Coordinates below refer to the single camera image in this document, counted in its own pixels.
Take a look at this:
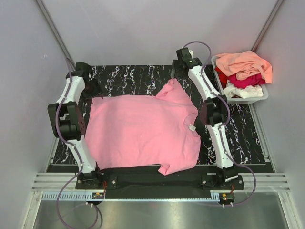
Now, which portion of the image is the pink t shirt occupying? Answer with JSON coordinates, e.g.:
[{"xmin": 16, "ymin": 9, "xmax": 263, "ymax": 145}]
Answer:
[{"xmin": 85, "ymin": 79, "xmax": 201, "ymax": 176}]

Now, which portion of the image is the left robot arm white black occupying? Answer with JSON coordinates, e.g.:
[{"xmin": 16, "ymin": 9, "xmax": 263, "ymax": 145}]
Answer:
[{"xmin": 47, "ymin": 62, "xmax": 103, "ymax": 189}]

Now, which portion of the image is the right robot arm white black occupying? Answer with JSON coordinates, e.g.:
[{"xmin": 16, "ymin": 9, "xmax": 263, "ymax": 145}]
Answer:
[{"xmin": 176, "ymin": 47, "xmax": 238, "ymax": 189}]

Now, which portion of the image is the peach orange shirt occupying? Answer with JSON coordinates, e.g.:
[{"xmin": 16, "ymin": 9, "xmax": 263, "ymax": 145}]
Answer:
[{"xmin": 216, "ymin": 51, "xmax": 273, "ymax": 83}]

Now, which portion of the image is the white plastic laundry basket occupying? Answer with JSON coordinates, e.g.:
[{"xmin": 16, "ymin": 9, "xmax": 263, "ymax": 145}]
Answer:
[{"xmin": 211, "ymin": 56, "xmax": 269, "ymax": 104}]

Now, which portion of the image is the white cream shirt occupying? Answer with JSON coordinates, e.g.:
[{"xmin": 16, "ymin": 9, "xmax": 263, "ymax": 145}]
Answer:
[{"xmin": 223, "ymin": 81, "xmax": 264, "ymax": 99}]

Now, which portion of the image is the magenta red shirt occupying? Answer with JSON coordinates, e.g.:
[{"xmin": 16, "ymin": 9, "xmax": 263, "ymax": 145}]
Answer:
[{"xmin": 214, "ymin": 67, "xmax": 266, "ymax": 89}]

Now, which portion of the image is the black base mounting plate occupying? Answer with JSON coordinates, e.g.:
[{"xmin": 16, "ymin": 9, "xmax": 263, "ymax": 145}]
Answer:
[{"xmin": 75, "ymin": 165, "xmax": 244, "ymax": 200}]

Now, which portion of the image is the left aluminium corner post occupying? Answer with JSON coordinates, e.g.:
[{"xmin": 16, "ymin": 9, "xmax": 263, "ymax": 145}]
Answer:
[{"xmin": 34, "ymin": 0, "xmax": 75, "ymax": 69}]

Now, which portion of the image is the aluminium corner post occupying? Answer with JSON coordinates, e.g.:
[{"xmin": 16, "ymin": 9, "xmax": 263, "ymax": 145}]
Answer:
[
  {"xmin": 251, "ymin": 0, "xmax": 286, "ymax": 52},
  {"xmin": 34, "ymin": 0, "xmax": 75, "ymax": 69}
]

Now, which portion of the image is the right aluminium corner post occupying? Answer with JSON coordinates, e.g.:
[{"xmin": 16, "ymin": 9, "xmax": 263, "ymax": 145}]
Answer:
[{"xmin": 251, "ymin": 0, "xmax": 286, "ymax": 52}]

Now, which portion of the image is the white slotted cable duct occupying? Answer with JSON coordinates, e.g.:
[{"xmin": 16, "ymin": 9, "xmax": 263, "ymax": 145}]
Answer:
[{"xmin": 42, "ymin": 192, "xmax": 235, "ymax": 201}]

